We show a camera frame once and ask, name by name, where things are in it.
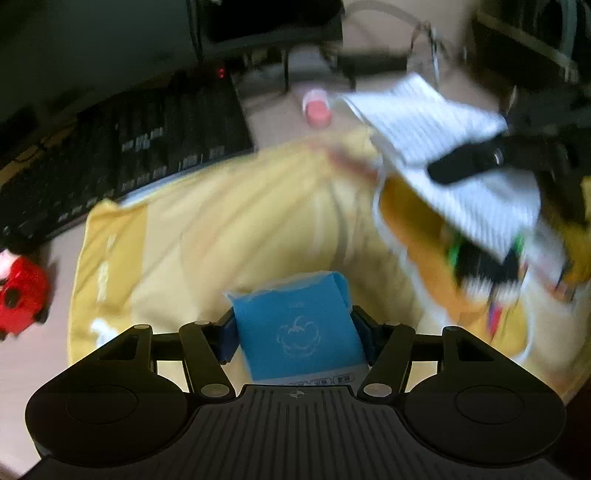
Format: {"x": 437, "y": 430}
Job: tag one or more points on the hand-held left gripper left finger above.
{"x": 227, "y": 337}

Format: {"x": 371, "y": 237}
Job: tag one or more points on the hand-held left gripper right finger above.
{"x": 363, "y": 333}

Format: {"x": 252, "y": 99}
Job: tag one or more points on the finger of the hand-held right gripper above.
{"x": 471, "y": 159}

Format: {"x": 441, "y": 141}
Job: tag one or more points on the white wet wipe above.
{"x": 443, "y": 147}

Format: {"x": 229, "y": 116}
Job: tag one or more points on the blue wet wipe packet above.
{"x": 295, "y": 332}

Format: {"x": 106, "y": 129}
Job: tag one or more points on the yellow character-shaped cushion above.
{"x": 415, "y": 221}

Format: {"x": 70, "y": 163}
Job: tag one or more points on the yellow printed towel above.
{"x": 207, "y": 240}

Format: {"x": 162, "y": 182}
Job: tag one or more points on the brown crochet doll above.
{"x": 485, "y": 265}

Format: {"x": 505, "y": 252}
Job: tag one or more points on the black power adapter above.
{"x": 374, "y": 63}

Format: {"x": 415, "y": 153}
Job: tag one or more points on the pink-capped small bottle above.
{"x": 317, "y": 108}

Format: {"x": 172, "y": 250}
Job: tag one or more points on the black keyboard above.
{"x": 138, "y": 147}

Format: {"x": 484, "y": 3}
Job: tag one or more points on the red toy car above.
{"x": 21, "y": 295}

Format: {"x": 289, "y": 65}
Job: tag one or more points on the black computer monitor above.
{"x": 92, "y": 55}

